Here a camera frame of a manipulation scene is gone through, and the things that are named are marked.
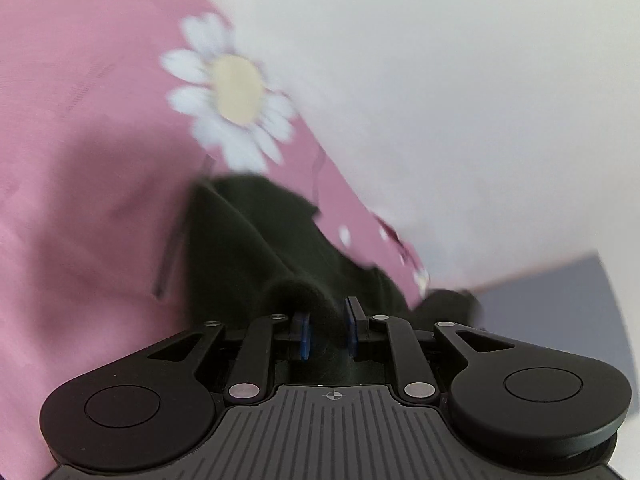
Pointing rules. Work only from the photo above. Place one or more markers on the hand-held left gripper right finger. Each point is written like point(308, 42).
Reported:
point(353, 331)

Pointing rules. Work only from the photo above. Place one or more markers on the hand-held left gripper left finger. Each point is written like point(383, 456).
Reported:
point(302, 336)

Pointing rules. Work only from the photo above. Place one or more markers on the dark green sweater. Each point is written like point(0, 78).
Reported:
point(250, 250)

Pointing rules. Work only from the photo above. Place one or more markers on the pink floral bedsheet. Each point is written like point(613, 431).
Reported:
point(90, 160)

